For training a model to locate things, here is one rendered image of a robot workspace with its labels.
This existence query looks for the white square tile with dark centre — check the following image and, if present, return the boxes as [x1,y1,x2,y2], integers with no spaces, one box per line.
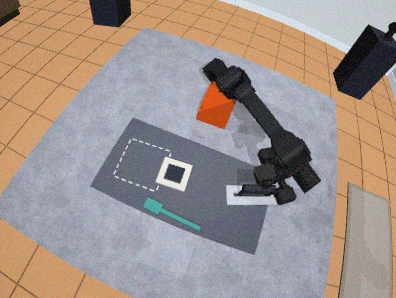
[156,157,193,191]

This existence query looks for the teal small trowel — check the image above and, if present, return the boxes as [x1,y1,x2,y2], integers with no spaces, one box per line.
[143,197,201,231]

